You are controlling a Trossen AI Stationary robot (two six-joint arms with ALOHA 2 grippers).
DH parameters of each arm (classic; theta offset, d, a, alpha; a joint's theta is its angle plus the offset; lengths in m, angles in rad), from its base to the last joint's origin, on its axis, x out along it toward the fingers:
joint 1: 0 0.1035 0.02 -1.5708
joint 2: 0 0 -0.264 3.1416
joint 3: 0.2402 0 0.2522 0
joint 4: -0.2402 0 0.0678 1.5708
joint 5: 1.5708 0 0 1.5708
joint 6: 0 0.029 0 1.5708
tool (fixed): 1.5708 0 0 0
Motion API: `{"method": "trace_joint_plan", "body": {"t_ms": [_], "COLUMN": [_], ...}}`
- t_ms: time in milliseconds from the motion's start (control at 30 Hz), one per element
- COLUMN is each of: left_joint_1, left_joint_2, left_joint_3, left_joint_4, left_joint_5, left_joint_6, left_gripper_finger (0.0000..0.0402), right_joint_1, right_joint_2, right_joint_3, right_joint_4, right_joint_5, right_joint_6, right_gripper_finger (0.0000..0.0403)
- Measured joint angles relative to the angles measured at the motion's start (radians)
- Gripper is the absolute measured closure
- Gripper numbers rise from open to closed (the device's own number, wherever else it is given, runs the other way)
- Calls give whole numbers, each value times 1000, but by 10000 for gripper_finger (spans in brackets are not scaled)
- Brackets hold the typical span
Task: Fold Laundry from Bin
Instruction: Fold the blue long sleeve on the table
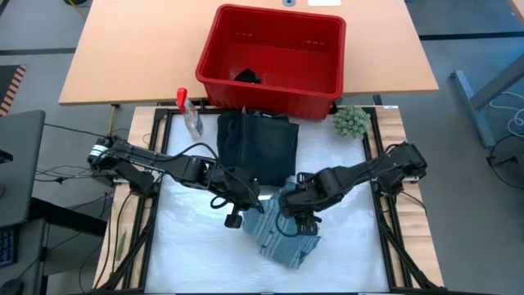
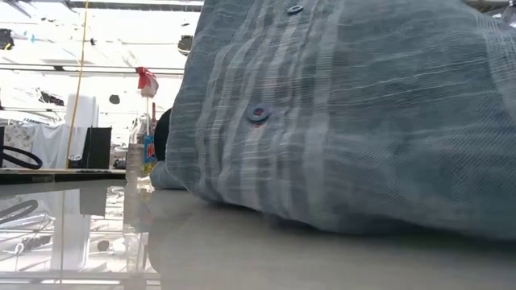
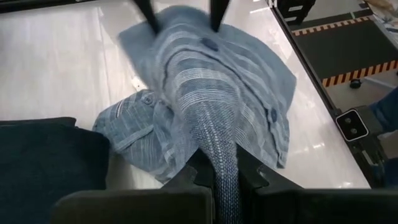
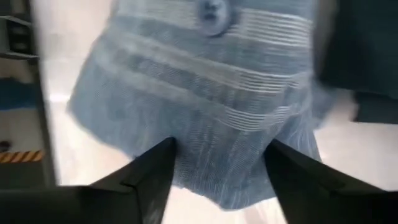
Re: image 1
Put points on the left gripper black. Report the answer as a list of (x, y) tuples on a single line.
[(237, 188)]

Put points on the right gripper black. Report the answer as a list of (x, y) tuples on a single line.
[(305, 196)]

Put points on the blue striped shirt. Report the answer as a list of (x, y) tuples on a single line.
[(282, 246)]

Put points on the dark blue jeans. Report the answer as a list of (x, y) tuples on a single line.
[(258, 143)]

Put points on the black garment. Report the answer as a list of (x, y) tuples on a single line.
[(247, 76)]

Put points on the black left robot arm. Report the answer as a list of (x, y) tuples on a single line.
[(155, 162)]

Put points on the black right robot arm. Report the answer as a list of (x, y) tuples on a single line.
[(368, 170)]

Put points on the red plastic bin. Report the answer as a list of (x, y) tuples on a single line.
[(286, 98)]

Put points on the clear spray bottle red trigger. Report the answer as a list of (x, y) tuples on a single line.
[(192, 119)]

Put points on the green plastic strip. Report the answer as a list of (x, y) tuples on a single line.
[(121, 246)]

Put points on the black desk crossbar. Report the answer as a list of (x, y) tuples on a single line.
[(69, 215)]

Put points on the large light wooden table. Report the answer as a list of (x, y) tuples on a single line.
[(143, 49)]

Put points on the black round stand base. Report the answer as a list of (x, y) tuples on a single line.
[(511, 164)]

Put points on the grey metal table leg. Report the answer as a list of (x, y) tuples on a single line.
[(483, 94)]

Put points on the grey desk top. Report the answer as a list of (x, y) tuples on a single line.
[(20, 164)]

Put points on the white paper slip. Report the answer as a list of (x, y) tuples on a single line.
[(324, 2)]

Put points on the grey table grommet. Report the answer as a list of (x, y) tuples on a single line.
[(288, 2)]

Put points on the black computer mouse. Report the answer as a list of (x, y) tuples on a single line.
[(10, 287)]

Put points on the black orange striped mat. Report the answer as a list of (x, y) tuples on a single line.
[(10, 88)]

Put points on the black aluminium frame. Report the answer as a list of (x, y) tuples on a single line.
[(380, 246)]

